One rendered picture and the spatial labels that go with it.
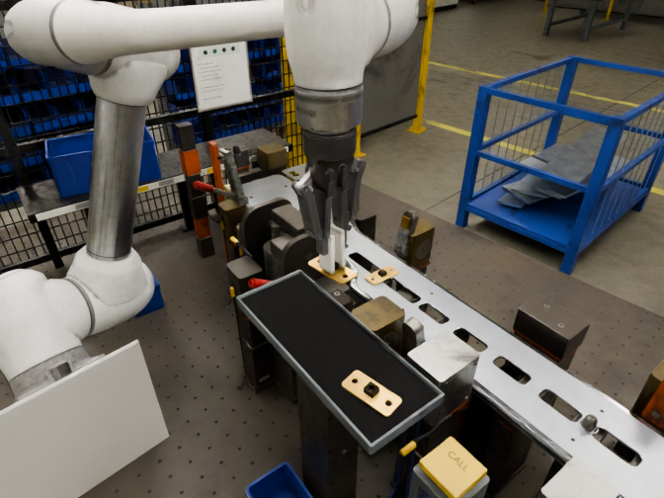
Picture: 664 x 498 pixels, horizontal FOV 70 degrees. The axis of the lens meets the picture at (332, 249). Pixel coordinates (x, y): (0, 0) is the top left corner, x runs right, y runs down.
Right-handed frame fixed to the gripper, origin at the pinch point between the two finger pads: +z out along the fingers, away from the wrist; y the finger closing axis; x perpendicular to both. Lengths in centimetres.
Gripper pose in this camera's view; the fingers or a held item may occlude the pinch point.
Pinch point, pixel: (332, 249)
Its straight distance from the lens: 75.7
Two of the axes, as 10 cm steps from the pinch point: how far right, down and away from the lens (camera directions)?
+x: 6.9, 3.9, -6.1
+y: -7.2, 3.9, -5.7
